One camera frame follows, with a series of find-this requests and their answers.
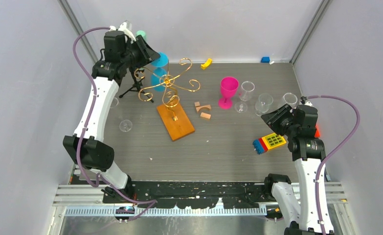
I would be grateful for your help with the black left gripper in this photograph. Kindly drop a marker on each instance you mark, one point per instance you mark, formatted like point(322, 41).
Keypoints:
point(140, 44)

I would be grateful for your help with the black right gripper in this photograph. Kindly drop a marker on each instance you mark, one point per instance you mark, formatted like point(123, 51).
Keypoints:
point(272, 119)

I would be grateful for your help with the clear wine glass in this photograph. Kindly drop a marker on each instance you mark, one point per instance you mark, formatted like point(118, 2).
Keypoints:
point(125, 125)
point(245, 94)
point(288, 98)
point(263, 104)

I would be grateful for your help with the blue plastic wine glass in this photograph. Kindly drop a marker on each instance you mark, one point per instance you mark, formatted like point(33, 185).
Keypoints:
point(159, 72)

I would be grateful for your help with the clear wine glass front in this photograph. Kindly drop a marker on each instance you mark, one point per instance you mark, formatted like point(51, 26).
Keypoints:
point(245, 94)

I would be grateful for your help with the pink plastic wine glass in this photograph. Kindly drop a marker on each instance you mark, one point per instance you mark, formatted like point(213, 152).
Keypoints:
point(228, 88)

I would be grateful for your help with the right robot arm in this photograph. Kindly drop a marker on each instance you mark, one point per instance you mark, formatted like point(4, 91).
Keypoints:
point(307, 215)

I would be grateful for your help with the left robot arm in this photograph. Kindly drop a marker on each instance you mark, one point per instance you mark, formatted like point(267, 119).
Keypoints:
point(86, 145)

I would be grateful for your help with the orange wooden rack base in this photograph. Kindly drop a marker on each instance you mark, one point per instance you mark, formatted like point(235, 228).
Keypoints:
point(176, 121)

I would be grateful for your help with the colourful toy block calculator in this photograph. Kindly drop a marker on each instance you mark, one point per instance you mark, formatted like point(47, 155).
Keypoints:
point(268, 142)

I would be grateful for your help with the green microphone on tripod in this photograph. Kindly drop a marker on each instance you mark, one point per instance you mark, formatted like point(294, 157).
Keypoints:
point(136, 84)

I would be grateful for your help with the red block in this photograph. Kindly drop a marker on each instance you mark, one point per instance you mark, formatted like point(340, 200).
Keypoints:
point(317, 133)

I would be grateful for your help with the yellow curved block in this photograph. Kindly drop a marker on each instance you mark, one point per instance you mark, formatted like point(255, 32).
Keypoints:
point(206, 64)

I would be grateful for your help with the small blue block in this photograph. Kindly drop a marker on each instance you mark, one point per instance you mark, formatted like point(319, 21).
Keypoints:
point(265, 59)

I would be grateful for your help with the wooden rectangular block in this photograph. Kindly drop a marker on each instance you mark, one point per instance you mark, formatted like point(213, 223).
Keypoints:
point(205, 116)

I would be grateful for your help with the wooden arch block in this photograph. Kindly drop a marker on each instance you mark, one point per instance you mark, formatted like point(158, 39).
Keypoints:
point(203, 107)

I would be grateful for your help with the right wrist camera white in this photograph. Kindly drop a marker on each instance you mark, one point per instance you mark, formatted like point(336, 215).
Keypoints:
point(305, 101)

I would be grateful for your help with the gold wire wine glass rack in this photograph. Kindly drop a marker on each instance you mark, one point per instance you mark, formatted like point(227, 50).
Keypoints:
point(170, 97)

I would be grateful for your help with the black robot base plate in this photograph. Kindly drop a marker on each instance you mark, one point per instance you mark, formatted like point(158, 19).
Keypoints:
point(198, 195)

